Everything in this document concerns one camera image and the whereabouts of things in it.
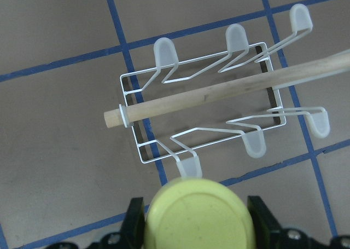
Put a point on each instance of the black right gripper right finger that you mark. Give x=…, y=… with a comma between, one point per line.
x=266, y=226

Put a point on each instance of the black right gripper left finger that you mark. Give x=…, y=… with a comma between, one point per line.
x=132, y=229

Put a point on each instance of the yellow ikea cup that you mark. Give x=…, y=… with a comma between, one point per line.
x=198, y=213

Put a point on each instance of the white wire cup rack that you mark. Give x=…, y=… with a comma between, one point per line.
x=236, y=41

